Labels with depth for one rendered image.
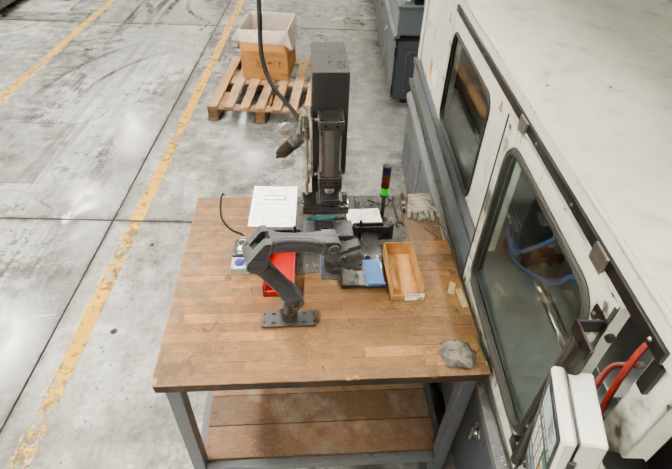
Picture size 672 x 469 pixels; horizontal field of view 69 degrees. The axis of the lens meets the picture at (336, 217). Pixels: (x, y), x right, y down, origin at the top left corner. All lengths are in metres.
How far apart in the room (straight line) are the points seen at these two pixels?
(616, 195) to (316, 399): 1.65
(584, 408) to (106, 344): 2.52
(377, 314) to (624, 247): 0.98
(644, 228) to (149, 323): 2.58
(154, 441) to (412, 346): 1.43
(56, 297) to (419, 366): 2.38
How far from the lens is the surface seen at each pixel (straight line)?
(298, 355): 1.74
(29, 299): 3.52
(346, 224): 2.06
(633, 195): 1.29
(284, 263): 2.01
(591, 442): 1.10
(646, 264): 1.11
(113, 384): 2.92
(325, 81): 1.72
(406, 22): 4.81
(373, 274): 1.95
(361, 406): 2.42
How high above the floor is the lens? 2.34
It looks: 40 degrees down
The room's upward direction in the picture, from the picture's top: 2 degrees clockwise
